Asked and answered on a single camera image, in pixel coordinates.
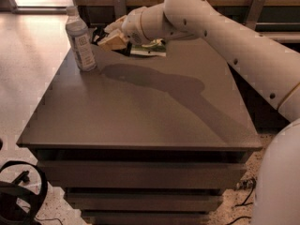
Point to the black rxbar chocolate wrapper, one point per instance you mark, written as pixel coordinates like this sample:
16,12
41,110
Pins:
99,33

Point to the grey drawer cabinet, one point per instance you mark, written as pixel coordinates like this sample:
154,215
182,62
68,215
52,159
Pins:
144,141

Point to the white power strip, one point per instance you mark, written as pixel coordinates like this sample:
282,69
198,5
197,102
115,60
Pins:
246,184

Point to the green chip bag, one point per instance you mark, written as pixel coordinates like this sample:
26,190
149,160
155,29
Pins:
157,47

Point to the clear plastic water bottle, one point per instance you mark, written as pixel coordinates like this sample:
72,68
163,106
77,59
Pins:
78,36

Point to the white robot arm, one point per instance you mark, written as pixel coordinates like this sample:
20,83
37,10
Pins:
272,69

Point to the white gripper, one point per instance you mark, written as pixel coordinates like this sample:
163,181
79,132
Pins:
132,26

